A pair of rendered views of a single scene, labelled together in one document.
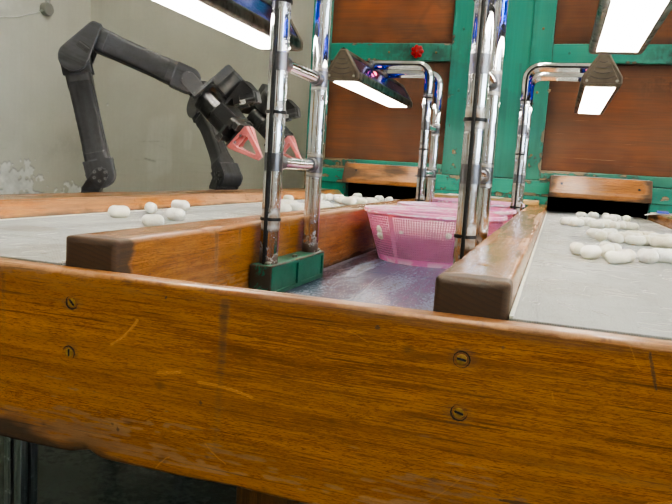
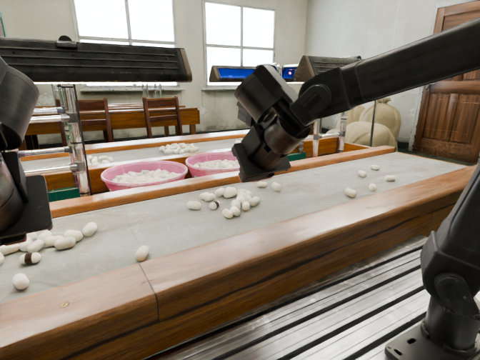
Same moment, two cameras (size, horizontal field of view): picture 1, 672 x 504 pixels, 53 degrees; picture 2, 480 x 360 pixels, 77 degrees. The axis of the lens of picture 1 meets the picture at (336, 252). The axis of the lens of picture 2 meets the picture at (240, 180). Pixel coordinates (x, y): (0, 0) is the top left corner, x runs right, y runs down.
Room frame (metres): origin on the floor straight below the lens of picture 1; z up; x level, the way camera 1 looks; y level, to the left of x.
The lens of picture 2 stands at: (2.07, 0.58, 1.04)
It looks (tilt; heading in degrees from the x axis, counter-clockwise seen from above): 18 degrees down; 221
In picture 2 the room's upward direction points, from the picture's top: straight up
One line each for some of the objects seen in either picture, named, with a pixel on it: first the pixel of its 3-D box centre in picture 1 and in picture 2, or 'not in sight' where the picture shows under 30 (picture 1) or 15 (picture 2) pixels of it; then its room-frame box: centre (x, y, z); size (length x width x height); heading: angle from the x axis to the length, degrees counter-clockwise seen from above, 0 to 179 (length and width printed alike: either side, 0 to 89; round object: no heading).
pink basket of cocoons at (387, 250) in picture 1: (433, 235); (222, 171); (1.28, -0.18, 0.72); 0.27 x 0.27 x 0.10
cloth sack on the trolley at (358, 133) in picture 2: not in sight; (360, 139); (-1.53, -0.66, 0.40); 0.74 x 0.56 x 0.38; 160
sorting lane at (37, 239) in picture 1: (288, 214); (246, 206); (1.49, 0.11, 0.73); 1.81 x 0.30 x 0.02; 162
